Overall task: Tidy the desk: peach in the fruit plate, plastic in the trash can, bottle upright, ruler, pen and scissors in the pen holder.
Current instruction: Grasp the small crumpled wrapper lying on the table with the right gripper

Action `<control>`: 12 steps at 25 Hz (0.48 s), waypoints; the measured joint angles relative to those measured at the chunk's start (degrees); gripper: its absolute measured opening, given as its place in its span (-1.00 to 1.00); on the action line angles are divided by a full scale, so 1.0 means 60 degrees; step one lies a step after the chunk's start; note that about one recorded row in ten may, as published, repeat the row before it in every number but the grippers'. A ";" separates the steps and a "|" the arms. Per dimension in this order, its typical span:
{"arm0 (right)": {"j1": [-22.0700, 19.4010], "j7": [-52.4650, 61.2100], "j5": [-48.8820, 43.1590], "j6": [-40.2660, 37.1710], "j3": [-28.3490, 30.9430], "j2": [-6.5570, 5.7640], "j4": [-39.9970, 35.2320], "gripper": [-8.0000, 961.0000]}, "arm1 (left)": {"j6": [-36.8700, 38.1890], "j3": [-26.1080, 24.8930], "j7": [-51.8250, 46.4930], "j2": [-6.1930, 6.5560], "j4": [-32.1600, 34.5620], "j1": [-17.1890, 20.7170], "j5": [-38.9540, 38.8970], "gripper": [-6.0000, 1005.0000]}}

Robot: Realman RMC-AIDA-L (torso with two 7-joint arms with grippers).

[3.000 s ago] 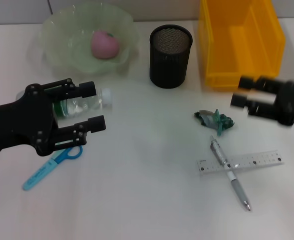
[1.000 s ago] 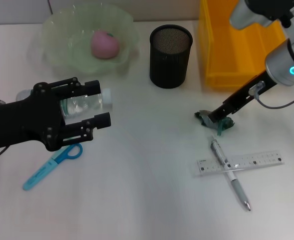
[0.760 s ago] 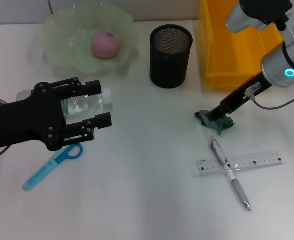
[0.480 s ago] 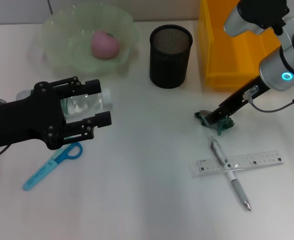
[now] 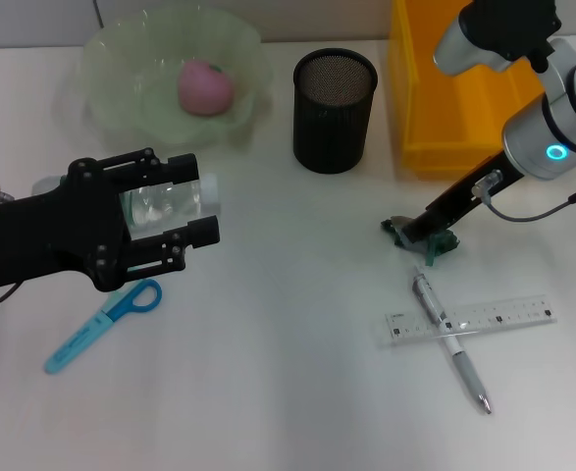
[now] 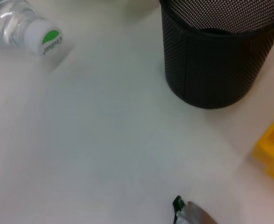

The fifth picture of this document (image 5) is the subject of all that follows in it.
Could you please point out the green plastic wrapper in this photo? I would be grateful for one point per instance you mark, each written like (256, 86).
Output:
(444, 243)

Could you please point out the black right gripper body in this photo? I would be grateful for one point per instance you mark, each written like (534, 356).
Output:
(469, 196)

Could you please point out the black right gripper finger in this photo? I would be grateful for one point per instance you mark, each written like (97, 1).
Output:
(427, 228)

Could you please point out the black mesh pen holder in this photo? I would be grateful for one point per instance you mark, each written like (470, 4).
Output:
(331, 132)

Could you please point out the silver pen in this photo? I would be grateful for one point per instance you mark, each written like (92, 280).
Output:
(469, 373)

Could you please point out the pink toy peach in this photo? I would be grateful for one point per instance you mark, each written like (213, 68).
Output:
(204, 88)

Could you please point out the green translucent fruit plate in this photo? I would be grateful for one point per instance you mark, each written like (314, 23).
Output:
(135, 98)

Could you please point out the yellow plastic bin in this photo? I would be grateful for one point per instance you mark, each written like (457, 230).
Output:
(439, 132)

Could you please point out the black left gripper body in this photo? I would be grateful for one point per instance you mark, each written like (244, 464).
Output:
(32, 235)

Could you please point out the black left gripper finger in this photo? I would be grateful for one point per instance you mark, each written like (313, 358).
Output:
(182, 168)
(204, 231)

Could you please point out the clear bottle green label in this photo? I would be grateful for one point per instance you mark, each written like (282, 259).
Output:
(170, 206)

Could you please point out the clear plastic ruler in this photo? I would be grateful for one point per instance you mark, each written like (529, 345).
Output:
(503, 314)

